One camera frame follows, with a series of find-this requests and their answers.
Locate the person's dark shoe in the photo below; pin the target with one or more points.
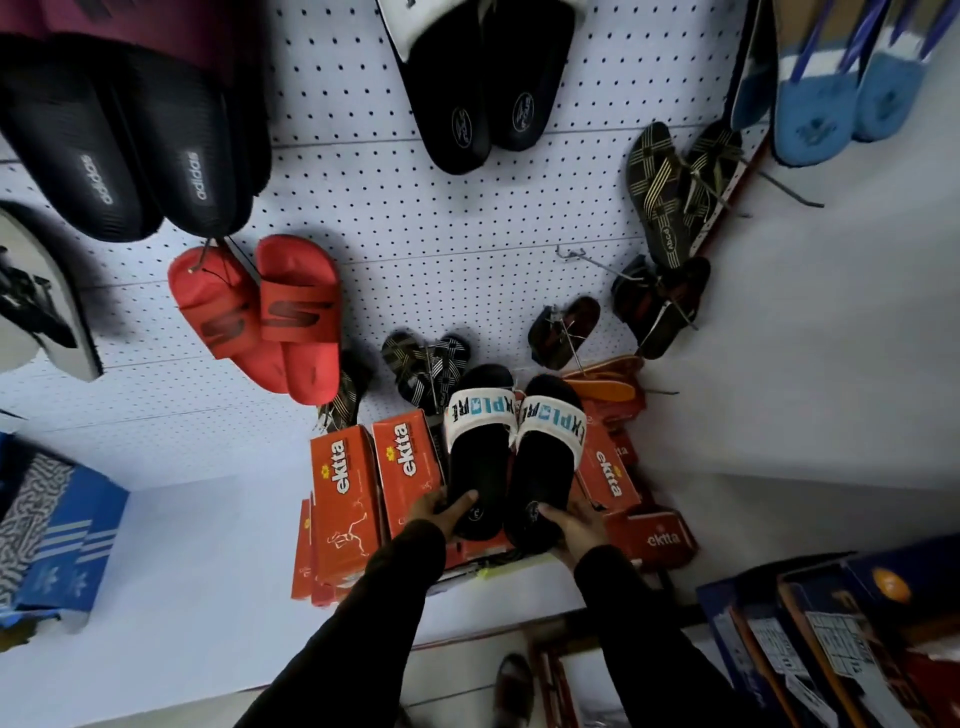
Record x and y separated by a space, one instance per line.
514 690

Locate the black gold patterned sandal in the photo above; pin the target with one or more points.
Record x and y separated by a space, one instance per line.
345 401

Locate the person's right forearm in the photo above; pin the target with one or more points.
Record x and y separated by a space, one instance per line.
645 645

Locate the large black slide sandal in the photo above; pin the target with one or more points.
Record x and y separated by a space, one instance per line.
60 135
187 142

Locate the person's left forearm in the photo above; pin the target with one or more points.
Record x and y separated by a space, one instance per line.
360 630

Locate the red shoe box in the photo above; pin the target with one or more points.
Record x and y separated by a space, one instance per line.
556 686

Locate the person's left thumb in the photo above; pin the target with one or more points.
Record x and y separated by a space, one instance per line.
462 508

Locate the person's right hand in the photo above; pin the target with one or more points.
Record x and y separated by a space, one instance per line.
581 534

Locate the dark blue orange shoe box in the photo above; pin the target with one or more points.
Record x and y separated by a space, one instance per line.
877 630

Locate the black gold striped sandal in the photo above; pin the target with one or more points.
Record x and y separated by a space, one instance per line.
711 169
660 199

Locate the person's left hand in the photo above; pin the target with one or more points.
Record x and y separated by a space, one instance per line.
429 516

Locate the person's right thumb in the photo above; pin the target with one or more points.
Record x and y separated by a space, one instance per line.
553 516

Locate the stack of orange shoe boxes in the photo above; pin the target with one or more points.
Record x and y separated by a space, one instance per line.
346 502

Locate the orange sandal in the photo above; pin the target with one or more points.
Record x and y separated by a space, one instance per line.
604 384

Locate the metal pegboard hook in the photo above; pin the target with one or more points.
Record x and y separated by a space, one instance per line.
596 262
787 187

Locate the small dark brown sandal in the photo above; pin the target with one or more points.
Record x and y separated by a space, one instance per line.
564 330

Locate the blue flip-flop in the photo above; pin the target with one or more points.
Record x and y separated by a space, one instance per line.
814 90
752 67
896 82

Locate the red slide sandal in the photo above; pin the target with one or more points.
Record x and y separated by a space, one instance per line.
301 315
221 315

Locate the blue patterned shoe box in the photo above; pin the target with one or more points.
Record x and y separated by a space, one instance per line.
52 532

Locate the black white patterned sandal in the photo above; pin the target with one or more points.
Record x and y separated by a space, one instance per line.
450 367
409 367

